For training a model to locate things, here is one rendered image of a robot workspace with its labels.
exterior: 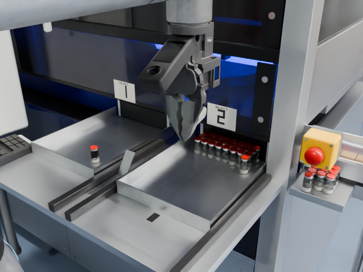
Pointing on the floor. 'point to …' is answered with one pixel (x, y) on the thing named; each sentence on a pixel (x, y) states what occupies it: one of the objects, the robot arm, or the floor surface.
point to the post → (288, 124)
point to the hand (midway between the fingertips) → (181, 136)
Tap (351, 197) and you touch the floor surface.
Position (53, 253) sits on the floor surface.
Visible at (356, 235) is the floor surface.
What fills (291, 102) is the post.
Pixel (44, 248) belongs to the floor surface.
